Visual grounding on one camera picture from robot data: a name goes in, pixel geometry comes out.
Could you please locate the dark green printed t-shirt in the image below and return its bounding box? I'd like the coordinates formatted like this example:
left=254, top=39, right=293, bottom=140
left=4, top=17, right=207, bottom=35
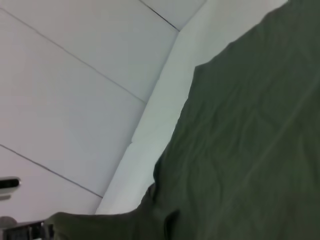
left=44, top=0, right=320, bottom=240

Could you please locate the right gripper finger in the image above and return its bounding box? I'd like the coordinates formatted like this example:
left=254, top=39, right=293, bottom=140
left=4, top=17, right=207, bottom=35
left=4, top=219, right=55, bottom=240

